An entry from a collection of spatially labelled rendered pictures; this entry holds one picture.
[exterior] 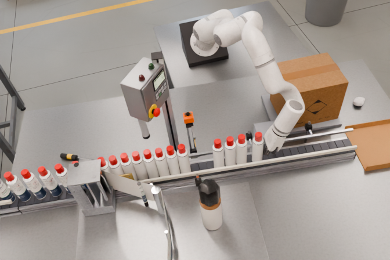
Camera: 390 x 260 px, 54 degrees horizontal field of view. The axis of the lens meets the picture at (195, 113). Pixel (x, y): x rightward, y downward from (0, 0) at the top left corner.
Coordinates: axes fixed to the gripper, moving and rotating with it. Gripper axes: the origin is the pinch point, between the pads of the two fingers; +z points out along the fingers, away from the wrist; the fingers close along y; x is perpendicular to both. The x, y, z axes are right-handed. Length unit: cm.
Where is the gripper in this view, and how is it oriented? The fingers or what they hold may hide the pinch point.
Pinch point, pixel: (267, 151)
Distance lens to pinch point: 186.5
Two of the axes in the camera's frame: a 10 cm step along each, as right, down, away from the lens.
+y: 1.4, 7.3, -6.7
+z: -2.6, 6.8, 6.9
